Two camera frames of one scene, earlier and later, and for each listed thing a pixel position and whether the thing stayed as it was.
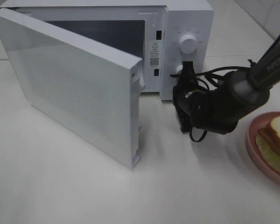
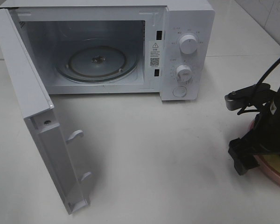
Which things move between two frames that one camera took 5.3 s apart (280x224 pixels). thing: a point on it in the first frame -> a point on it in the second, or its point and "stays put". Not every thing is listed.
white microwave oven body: (171, 37) stays put
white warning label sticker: (156, 54) stays put
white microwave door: (94, 93) -> (38, 114)
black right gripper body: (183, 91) -> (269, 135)
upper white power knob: (188, 44) stays put
